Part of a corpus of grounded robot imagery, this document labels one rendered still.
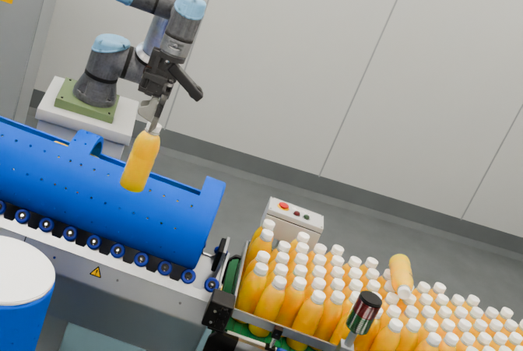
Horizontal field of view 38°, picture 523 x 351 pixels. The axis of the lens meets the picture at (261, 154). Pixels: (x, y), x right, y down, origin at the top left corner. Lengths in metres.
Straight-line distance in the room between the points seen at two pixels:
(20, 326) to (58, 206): 0.44
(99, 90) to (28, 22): 1.20
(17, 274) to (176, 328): 0.61
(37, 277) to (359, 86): 3.57
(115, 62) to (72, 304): 0.80
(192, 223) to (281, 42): 2.99
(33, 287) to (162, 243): 0.44
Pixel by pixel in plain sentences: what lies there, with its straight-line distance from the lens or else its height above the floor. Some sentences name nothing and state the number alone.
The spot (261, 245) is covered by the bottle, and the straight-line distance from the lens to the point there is 2.45.
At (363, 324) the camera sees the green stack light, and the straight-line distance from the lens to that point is 2.03.
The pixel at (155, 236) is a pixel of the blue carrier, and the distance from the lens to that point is 2.24.
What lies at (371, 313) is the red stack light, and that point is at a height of 1.23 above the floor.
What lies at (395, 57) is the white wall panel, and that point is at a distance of 5.23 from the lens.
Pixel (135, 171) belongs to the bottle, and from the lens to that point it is 2.04.
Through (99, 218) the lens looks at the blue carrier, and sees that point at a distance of 2.26.
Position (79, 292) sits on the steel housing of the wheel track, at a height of 0.79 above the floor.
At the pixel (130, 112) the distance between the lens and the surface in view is 2.79.
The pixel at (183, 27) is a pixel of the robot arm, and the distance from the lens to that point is 1.92.
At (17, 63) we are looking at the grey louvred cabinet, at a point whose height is 0.80.
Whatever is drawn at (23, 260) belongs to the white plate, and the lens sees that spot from 2.07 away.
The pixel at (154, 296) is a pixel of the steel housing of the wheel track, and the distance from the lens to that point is 2.36.
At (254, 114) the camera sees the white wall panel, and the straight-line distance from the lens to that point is 5.23.
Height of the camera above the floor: 2.24
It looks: 23 degrees down
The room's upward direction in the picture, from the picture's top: 22 degrees clockwise
